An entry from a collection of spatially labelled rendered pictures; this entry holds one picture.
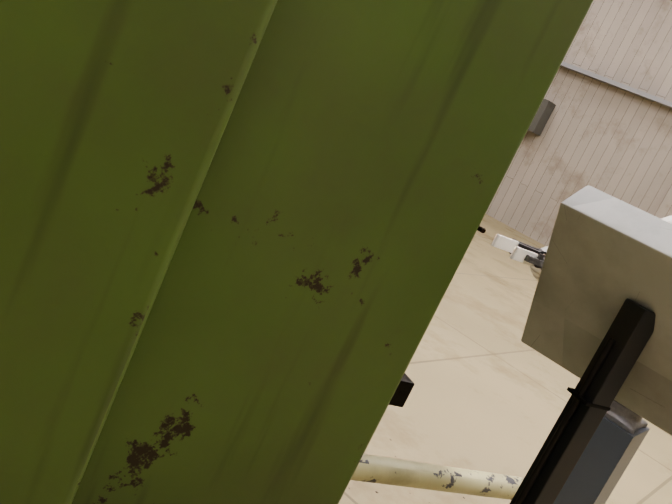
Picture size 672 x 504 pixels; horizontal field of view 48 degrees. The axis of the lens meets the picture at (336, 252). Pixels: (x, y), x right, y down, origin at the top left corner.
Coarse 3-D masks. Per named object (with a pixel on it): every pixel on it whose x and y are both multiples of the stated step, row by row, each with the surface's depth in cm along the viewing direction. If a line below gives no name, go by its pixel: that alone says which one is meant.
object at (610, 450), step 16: (608, 432) 223; (624, 432) 221; (640, 432) 227; (592, 448) 226; (608, 448) 223; (624, 448) 220; (576, 464) 228; (592, 464) 225; (608, 464) 223; (624, 464) 232; (576, 480) 228; (592, 480) 225; (608, 480) 224; (560, 496) 230; (576, 496) 227; (592, 496) 225; (608, 496) 240
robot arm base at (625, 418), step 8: (616, 408) 225; (624, 408) 224; (608, 416) 225; (616, 416) 224; (624, 416) 224; (632, 416) 224; (640, 416) 226; (624, 424) 222; (632, 424) 223; (640, 424) 228; (632, 432) 221
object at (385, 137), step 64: (320, 0) 85; (384, 0) 88; (448, 0) 92; (512, 0) 95; (576, 0) 99; (256, 64) 85; (320, 64) 88; (384, 64) 92; (448, 64) 95; (512, 64) 99; (256, 128) 88; (320, 128) 92; (384, 128) 95; (448, 128) 99; (512, 128) 103; (256, 192) 92; (320, 192) 95; (384, 192) 99; (448, 192) 103; (192, 256) 92; (256, 256) 95; (320, 256) 99; (384, 256) 103; (448, 256) 107; (192, 320) 95; (256, 320) 99; (320, 320) 103; (384, 320) 107; (128, 384) 95; (192, 384) 99; (256, 384) 103; (320, 384) 107; (384, 384) 112; (128, 448) 99; (192, 448) 103; (256, 448) 107; (320, 448) 112
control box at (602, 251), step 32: (576, 192) 113; (576, 224) 110; (608, 224) 106; (640, 224) 107; (576, 256) 112; (608, 256) 108; (640, 256) 104; (544, 288) 119; (576, 288) 114; (608, 288) 110; (640, 288) 106; (544, 320) 121; (576, 320) 117; (608, 320) 112; (544, 352) 124; (576, 352) 119; (640, 384) 113
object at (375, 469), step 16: (368, 464) 126; (384, 464) 128; (400, 464) 130; (416, 464) 132; (432, 464) 135; (368, 480) 127; (384, 480) 128; (400, 480) 130; (416, 480) 131; (432, 480) 133; (448, 480) 135; (464, 480) 137; (480, 480) 139; (496, 480) 141; (512, 480) 144; (496, 496) 142; (512, 496) 144
